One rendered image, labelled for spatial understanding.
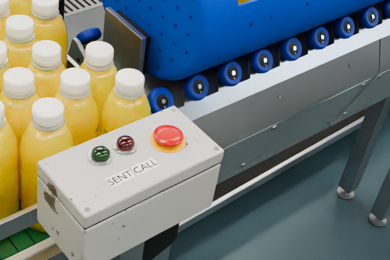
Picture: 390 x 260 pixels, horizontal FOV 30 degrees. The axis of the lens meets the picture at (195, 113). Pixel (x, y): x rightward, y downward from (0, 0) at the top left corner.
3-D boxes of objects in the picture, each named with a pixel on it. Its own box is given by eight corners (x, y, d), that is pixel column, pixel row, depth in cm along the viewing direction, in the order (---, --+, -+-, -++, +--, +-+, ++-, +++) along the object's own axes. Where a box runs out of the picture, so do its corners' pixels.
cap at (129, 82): (129, 73, 99) (130, 62, 98) (149, 87, 98) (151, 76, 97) (108, 85, 97) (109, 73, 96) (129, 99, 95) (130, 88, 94)
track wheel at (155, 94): (170, 83, 115) (163, 83, 116) (148, 91, 112) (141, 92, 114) (179, 109, 116) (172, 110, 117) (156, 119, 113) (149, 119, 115)
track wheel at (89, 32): (106, 33, 125) (101, 22, 125) (84, 40, 123) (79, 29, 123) (96, 42, 129) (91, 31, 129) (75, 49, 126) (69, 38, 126)
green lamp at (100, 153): (113, 159, 84) (114, 151, 83) (97, 166, 83) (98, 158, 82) (103, 148, 85) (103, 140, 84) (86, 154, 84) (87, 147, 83)
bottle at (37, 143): (25, 239, 99) (24, 137, 87) (17, 201, 103) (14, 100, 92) (76, 230, 101) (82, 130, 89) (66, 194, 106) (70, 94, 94)
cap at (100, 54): (112, 68, 100) (113, 57, 99) (83, 65, 99) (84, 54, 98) (114, 51, 103) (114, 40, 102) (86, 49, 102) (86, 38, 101)
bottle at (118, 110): (119, 159, 113) (129, 62, 101) (152, 183, 110) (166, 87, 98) (85, 180, 108) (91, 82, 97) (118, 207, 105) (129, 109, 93)
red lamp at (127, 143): (137, 148, 86) (138, 141, 85) (122, 155, 85) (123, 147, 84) (127, 137, 87) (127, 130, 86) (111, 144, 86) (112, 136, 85)
